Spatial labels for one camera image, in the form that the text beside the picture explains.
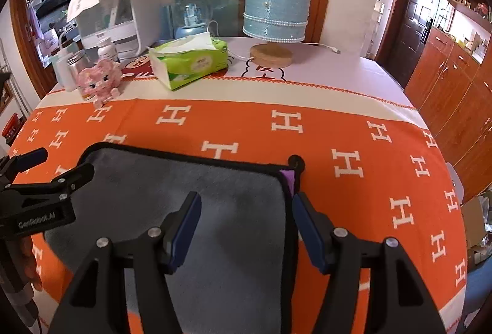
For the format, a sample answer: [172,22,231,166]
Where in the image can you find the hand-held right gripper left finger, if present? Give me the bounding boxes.
[46,192,202,334]

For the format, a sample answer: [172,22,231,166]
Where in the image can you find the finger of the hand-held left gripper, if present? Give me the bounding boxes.
[4,163,95,200]
[0,148,49,182]

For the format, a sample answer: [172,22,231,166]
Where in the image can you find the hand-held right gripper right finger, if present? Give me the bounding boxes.
[292,192,448,334]

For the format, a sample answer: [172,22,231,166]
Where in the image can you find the grey towel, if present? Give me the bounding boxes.
[44,142,307,334]

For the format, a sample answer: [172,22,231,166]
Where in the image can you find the person's left hand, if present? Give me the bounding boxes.
[15,236,44,293]

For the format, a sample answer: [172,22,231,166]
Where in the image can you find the white cup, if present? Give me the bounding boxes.
[51,53,78,92]

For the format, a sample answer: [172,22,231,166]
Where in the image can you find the glass jar with metal lid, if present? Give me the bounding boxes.
[66,51,90,87]

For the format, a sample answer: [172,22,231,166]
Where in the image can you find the pink block pig toy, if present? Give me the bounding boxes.
[75,58,123,107]

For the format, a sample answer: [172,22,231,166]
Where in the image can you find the orange printed tablecloth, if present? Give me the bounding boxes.
[8,36,470,334]

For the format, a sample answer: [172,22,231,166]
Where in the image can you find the white pill bottle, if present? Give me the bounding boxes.
[96,36,121,64]

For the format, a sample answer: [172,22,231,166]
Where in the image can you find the white countertop appliance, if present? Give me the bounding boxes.
[78,0,141,55]

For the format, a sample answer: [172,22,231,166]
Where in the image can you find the green tissue pack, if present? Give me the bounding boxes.
[148,31,230,91]

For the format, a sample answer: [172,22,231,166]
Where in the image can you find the cardboard box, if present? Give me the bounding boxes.
[460,191,492,266]

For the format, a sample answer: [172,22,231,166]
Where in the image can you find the glass snow globe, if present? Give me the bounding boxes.
[174,0,213,40]

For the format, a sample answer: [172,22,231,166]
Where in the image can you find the wooden cabinet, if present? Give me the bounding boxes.
[403,26,492,204]

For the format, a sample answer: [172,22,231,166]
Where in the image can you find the blue table lamp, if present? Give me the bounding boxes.
[242,0,319,69]

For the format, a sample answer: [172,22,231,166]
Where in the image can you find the dark brown door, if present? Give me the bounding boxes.
[391,0,443,78]

